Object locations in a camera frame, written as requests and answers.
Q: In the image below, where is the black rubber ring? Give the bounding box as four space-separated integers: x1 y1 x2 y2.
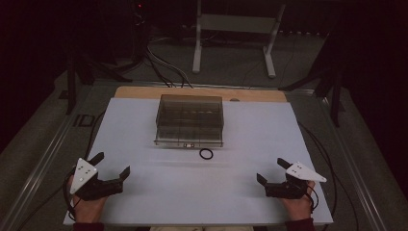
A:
198 147 215 161

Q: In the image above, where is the metal floor rail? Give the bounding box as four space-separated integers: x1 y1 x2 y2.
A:
0 109 85 231
319 94 391 231

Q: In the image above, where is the white table board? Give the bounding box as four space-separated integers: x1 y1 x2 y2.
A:
63 97 334 227

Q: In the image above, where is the left hand-held gripper cable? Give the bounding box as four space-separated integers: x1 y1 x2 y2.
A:
13 110 108 231

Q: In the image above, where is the bundle of floor cables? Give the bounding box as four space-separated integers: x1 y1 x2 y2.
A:
144 44 194 90

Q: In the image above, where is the right hand-held gripper cable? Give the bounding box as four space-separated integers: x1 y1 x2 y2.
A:
297 122 360 231

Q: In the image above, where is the hand-held gripper cable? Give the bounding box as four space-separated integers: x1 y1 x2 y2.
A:
13 110 108 231
297 122 360 231

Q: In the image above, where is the dark equipment rack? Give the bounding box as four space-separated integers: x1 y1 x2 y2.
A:
127 0 152 65

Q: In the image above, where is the white metal stand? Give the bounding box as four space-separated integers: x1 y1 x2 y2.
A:
191 0 287 79

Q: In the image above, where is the person's right hand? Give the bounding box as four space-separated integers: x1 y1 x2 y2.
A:
278 180 318 222

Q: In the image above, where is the person's left hand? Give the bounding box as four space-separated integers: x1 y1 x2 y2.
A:
66 175 109 224

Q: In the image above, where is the clear plastic drawer box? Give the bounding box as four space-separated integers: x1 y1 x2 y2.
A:
154 93 225 149

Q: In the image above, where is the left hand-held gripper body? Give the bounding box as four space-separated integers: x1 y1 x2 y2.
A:
69 157 125 202

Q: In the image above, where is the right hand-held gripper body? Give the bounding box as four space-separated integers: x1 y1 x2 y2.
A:
265 161 328 200

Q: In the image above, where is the black tripod stand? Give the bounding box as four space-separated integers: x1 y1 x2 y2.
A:
278 59 346 128
64 47 133 116

